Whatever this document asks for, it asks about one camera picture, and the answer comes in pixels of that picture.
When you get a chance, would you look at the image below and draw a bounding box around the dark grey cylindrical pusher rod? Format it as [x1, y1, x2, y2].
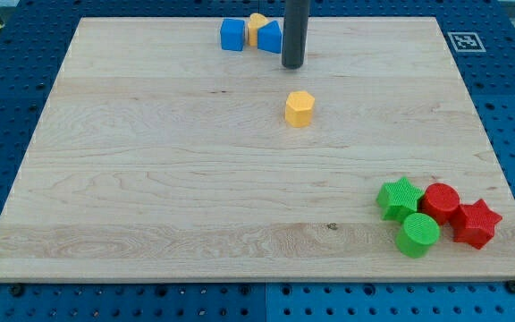
[282, 0, 310, 70]

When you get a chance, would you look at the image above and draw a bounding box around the yellow heart block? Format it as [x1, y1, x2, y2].
[247, 13, 269, 47]

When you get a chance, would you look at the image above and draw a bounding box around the white fiducial marker tag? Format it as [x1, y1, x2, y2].
[448, 31, 485, 53]

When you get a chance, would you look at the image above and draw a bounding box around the light wooden board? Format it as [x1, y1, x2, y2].
[0, 17, 515, 284]

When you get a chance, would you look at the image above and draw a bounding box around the red cylinder block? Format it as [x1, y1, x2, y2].
[419, 182, 460, 225]

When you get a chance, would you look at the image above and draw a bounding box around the yellow hexagon block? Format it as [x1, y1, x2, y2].
[284, 90, 315, 128]

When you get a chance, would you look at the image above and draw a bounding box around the blue triangle block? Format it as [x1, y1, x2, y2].
[257, 21, 282, 54]

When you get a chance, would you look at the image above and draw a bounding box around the green cylinder block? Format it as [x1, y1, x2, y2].
[395, 213, 441, 258]

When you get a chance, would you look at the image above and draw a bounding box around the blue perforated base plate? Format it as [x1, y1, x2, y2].
[0, 0, 515, 321]

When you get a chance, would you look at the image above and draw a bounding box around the red star block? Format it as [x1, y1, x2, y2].
[449, 199, 502, 250]

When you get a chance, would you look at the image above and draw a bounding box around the green star block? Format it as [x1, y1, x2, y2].
[376, 177, 425, 223]

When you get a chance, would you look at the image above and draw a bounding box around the blue cube block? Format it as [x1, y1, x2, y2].
[220, 18, 245, 51]

